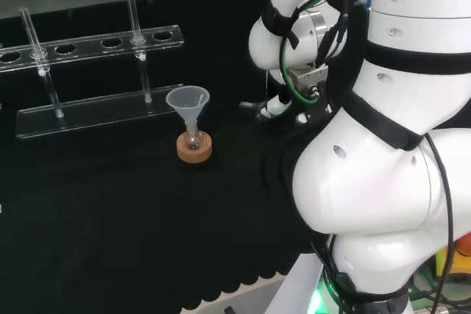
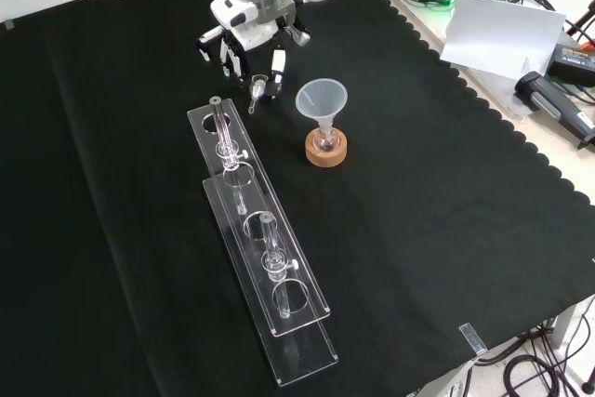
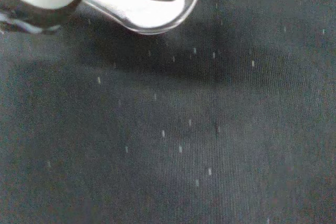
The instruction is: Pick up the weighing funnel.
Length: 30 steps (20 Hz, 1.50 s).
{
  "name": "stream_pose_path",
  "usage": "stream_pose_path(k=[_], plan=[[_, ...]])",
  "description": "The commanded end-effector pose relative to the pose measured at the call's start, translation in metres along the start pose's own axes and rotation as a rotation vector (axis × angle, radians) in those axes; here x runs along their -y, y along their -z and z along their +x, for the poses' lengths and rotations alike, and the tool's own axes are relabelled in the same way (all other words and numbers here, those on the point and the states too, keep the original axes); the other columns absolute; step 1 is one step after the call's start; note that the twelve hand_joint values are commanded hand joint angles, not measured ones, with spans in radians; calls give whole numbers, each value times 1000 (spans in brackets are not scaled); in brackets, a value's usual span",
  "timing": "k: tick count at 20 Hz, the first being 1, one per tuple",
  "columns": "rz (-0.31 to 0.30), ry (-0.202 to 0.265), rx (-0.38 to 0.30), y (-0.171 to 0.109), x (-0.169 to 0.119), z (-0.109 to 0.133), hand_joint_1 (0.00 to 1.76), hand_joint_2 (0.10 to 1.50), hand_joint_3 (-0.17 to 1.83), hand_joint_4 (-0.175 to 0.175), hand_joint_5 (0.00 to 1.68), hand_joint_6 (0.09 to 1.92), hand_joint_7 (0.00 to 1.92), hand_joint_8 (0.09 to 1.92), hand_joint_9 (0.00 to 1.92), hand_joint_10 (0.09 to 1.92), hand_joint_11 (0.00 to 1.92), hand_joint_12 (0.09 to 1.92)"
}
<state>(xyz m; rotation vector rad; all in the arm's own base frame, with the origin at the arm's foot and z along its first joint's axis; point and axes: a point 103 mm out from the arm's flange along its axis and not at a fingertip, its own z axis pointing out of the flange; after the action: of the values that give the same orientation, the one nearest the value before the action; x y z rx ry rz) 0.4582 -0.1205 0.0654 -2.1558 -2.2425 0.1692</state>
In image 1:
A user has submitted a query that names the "translucent plastic funnel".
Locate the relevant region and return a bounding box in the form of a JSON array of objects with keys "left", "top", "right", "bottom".
[{"left": 165, "top": 85, "right": 211, "bottom": 135}]

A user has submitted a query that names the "thin black cable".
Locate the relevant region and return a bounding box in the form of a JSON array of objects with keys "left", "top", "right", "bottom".
[{"left": 424, "top": 132, "right": 454, "bottom": 314}]

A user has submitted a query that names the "yellow stop button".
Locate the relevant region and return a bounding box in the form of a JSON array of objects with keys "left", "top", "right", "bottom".
[{"left": 436, "top": 232, "right": 471, "bottom": 282}]

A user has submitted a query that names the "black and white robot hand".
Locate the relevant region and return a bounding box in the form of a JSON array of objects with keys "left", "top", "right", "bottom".
[{"left": 238, "top": 65, "right": 333, "bottom": 126}]

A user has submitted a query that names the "clear acrylic funnel stand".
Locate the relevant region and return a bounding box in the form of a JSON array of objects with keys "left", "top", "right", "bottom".
[{"left": 0, "top": 0, "right": 185, "bottom": 140}]

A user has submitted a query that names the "black bench cloth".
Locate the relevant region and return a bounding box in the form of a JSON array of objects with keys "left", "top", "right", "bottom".
[{"left": 0, "top": 0, "right": 332, "bottom": 311}]

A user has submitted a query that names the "pale board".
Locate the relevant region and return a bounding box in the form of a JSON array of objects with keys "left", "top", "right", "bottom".
[{"left": 198, "top": 251, "right": 328, "bottom": 314}]

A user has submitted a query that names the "cork ring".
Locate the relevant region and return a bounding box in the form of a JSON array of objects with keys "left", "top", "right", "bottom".
[{"left": 176, "top": 131, "right": 213, "bottom": 164}]

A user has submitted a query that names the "small round-bottom glass flask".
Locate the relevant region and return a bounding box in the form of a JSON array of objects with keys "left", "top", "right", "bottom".
[{"left": 184, "top": 126, "right": 203, "bottom": 151}]

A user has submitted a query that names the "green cable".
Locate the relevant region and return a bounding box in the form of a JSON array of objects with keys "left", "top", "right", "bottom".
[{"left": 279, "top": 0, "right": 373, "bottom": 106}]

